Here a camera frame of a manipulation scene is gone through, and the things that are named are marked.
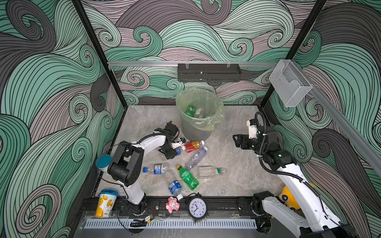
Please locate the aluminium wall rail right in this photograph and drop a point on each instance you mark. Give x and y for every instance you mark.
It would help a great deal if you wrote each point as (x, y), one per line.
(337, 101)

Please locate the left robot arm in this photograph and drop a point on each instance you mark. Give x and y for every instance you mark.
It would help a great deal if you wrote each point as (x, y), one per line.
(127, 161)

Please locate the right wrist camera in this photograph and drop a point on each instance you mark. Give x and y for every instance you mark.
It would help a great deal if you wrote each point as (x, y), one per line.
(252, 128)

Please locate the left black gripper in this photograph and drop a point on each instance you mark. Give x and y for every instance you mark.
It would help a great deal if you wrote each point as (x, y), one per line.
(170, 154)

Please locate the green Sprite bottle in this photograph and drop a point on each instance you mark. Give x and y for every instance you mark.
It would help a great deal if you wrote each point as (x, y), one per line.
(187, 177)

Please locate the black wall shelf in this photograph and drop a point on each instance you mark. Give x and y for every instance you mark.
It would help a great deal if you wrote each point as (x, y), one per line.
(212, 73)

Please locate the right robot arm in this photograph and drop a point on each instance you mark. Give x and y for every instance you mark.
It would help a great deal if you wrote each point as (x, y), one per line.
(318, 220)

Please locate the teal round lid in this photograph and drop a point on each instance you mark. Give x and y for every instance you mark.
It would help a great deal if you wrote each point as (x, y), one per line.
(103, 162)

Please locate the aluminium wall rail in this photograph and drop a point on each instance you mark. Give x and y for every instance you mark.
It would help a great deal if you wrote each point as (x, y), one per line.
(151, 63)
(337, 101)

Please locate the clear bottle blue label white cap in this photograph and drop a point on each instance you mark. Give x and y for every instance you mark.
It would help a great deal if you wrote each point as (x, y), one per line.
(178, 151)

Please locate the clear acrylic wall holder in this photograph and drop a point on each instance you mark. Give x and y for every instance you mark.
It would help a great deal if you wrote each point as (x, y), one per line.
(290, 82)

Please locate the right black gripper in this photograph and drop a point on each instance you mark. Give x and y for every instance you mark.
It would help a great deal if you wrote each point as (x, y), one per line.
(245, 138)

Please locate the yellow duck toy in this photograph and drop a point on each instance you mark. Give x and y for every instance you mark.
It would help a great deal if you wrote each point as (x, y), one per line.
(288, 199)

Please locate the pink plush toy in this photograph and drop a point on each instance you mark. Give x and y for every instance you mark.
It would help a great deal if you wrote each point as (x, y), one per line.
(172, 205)

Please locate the long clear bottle white cap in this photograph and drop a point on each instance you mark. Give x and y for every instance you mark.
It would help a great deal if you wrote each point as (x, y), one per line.
(196, 158)

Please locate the square clear bottle green band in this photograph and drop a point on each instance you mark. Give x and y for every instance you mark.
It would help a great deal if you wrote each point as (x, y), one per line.
(210, 171)

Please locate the crushed bottle blue label front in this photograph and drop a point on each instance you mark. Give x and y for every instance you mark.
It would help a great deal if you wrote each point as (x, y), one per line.
(174, 187)

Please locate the black alarm clock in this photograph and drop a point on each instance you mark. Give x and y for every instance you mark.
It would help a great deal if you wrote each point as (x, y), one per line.
(197, 207)

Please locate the yellow printed cup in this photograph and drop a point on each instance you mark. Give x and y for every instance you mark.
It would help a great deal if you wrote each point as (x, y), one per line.
(107, 198)

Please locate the red yellow label bottle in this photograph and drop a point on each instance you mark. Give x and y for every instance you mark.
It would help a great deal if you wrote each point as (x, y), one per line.
(192, 146)

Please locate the white slotted cable duct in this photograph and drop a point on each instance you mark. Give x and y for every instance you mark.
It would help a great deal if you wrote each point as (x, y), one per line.
(173, 224)

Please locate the mesh waste bin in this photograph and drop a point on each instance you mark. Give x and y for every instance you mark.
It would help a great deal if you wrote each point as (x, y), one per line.
(195, 125)

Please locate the aluminium wall rail back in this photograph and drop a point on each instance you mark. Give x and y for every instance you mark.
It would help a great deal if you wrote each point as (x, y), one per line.
(151, 63)

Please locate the green bottle yellow cap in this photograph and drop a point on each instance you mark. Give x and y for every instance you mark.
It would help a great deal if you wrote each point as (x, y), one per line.
(190, 111)

